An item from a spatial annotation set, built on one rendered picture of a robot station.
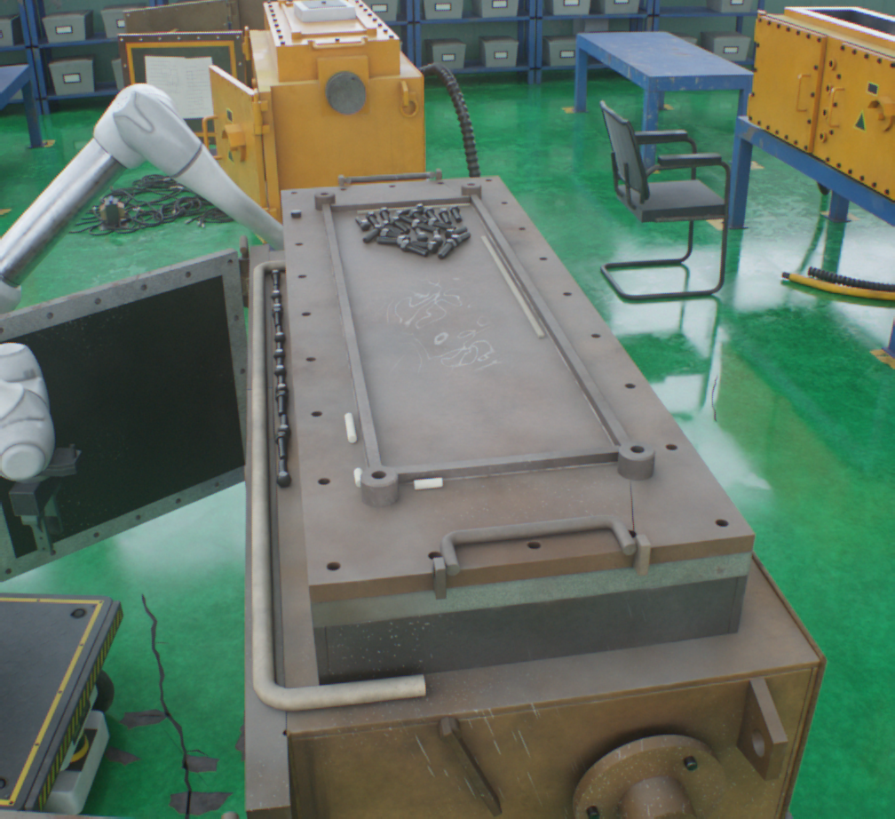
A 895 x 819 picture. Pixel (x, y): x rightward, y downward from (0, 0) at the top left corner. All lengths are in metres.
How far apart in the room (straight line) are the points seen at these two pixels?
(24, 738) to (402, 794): 1.43
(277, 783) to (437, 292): 0.86
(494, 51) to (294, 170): 6.04
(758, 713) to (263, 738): 0.50
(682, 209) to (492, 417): 3.83
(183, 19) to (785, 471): 4.39
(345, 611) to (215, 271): 1.31
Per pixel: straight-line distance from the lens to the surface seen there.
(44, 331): 2.10
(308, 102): 3.89
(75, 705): 2.48
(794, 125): 5.45
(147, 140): 2.21
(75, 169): 2.40
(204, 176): 2.25
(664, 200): 5.06
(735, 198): 6.15
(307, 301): 1.59
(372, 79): 3.89
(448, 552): 1.01
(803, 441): 4.04
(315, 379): 1.36
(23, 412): 1.69
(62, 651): 2.62
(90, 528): 2.32
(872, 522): 3.66
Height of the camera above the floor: 1.98
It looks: 28 degrees down
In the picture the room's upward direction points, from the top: 1 degrees counter-clockwise
